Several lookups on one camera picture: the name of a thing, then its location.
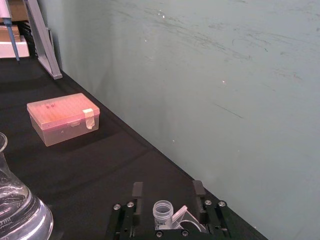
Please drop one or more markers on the pale grey-green wall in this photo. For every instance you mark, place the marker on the pale grey-green wall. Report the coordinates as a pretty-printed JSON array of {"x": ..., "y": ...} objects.
[{"x": 200, "y": 75}]

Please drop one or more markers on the white flat box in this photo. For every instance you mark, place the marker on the white flat box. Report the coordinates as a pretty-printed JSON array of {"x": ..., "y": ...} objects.
[{"x": 21, "y": 48}]

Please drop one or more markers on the pink translucent pipette tip box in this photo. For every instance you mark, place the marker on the pink translucent pipette tip box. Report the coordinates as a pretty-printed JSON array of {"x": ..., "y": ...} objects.
[{"x": 62, "y": 117}]

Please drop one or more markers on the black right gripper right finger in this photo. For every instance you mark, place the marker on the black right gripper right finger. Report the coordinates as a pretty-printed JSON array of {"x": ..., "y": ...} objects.
[{"x": 199, "y": 190}]

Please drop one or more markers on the strip of cream tape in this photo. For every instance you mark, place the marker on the strip of cream tape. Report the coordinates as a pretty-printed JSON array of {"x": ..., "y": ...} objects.
[{"x": 89, "y": 117}]

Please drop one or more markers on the small clear plastic capped tube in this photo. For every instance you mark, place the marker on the small clear plastic capped tube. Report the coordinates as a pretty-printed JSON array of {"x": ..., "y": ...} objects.
[{"x": 163, "y": 212}]

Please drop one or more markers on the black table cloth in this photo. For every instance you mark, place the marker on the black table cloth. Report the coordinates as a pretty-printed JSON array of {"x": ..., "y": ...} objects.
[{"x": 87, "y": 162}]

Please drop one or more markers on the brown cardboard box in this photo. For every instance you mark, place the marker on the brown cardboard box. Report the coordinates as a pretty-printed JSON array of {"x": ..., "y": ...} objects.
[{"x": 20, "y": 10}]

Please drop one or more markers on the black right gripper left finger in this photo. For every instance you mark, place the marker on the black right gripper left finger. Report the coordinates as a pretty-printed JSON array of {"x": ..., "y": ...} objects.
[{"x": 136, "y": 190}]

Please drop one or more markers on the grey and blue pipette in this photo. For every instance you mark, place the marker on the grey and blue pipette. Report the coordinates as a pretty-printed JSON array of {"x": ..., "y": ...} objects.
[{"x": 8, "y": 22}]

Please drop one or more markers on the grey metal frame post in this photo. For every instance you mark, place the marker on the grey metal frame post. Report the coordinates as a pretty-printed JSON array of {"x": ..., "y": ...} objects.
[{"x": 45, "y": 42}]

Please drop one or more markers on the clear glass conical flask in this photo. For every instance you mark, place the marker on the clear glass conical flask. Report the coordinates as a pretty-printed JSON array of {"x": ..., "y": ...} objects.
[{"x": 20, "y": 200}]

